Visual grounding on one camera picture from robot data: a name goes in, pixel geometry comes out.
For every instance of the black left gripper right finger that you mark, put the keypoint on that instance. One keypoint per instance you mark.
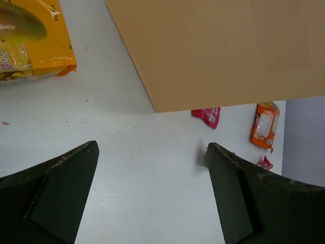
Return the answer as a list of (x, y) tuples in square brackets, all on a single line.
[(256, 205)]

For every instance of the small red triangular snack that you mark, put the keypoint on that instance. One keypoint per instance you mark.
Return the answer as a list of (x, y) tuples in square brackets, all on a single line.
[(265, 163)]

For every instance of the pink square snack packet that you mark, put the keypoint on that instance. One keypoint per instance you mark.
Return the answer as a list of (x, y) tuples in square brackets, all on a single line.
[(209, 116)]

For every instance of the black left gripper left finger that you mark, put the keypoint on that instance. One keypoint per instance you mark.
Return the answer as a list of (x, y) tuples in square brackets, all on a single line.
[(45, 203)]

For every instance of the large orange mango snack bag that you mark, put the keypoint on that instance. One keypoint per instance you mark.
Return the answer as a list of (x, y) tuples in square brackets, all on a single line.
[(35, 42)]

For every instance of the brown paper bag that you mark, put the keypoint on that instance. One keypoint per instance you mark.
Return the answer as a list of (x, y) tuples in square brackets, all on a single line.
[(202, 54)]

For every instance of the orange snack packet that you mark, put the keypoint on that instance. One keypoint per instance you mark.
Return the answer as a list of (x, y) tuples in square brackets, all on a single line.
[(265, 125)]

